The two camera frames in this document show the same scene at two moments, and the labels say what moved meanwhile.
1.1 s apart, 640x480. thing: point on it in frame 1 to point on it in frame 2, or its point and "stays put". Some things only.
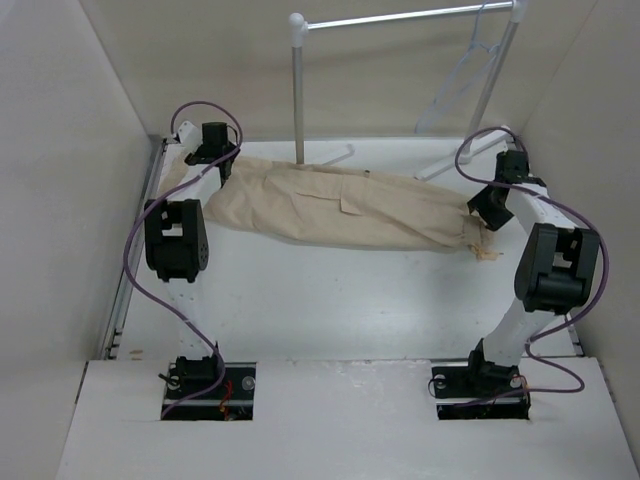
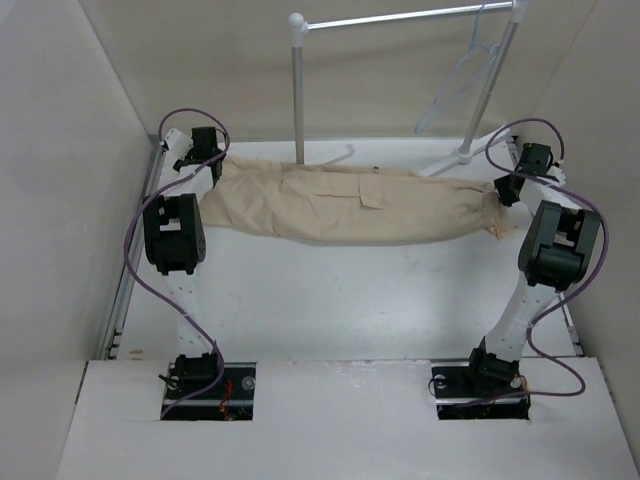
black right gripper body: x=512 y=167 to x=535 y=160
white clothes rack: x=299 y=28 stays put
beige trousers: x=334 y=205 stays put
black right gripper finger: x=490 y=205 to x=510 y=188
